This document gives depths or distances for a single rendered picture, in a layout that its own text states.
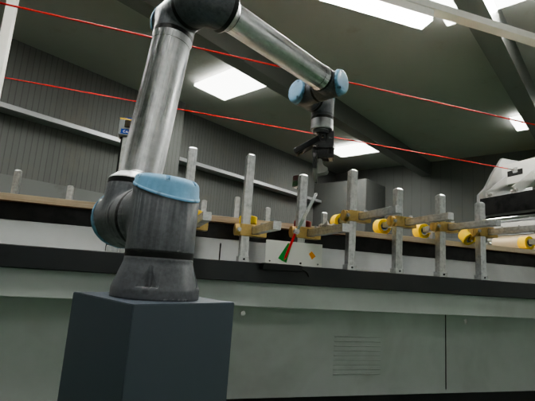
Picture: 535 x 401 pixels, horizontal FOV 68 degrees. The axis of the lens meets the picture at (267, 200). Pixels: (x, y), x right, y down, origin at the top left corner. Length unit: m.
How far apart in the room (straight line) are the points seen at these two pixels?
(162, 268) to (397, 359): 1.65
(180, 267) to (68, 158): 5.40
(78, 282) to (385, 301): 1.30
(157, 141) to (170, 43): 0.29
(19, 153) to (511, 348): 5.54
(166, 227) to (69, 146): 5.42
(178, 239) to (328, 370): 1.38
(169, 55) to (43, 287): 0.95
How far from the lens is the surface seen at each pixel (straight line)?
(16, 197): 1.86
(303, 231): 1.74
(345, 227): 1.47
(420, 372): 2.39
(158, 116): 1.12
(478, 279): 2.26
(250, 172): 1.71
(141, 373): 0.80
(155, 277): 0.85
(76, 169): 6.23
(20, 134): 6.06
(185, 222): 0.88
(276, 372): 2.00
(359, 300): 1.90
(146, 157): 1.07
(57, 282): 1.65
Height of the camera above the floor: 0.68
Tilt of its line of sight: 10 degrees up
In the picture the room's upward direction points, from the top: 4 degrees clockwise
